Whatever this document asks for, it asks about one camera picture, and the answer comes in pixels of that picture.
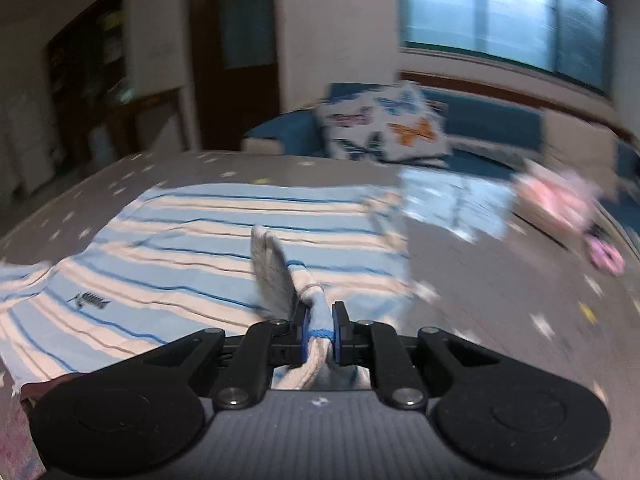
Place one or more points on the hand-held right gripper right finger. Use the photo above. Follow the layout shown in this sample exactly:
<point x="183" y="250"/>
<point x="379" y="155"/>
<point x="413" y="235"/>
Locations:
<point x="338" y="340"/>

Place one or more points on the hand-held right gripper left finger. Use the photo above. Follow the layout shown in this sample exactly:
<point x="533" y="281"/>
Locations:
<point x="300" y="341"/>

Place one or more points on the blue white striped towel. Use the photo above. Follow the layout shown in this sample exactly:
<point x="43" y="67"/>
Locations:
<point x="175" y="260"/>

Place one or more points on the butterfly print pillow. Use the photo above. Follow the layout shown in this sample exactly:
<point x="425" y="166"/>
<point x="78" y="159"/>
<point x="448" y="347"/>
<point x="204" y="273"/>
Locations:
<point x="385" y="120"/>

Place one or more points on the pink tissue box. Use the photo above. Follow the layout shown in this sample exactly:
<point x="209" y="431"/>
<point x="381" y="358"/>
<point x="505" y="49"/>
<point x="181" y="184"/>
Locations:
<point x="555" y="200"/>

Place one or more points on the dark wooden door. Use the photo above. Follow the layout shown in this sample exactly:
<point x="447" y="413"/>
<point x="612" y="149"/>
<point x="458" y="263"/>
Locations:
<point x="235" y="85"/>

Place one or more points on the blue sofa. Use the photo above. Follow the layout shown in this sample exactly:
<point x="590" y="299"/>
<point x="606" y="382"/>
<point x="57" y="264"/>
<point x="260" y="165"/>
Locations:
<point x="490" y="120"/>

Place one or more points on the beige cushion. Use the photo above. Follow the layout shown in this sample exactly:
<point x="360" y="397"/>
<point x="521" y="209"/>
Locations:
<point x="575" y="142"/>

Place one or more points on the dark wooden shelf cabinet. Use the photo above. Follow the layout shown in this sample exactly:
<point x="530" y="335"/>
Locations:
<point x="85" y="70"/>

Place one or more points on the window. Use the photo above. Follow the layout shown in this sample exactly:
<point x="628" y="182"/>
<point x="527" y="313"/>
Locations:
<point x="500" y="10"/>

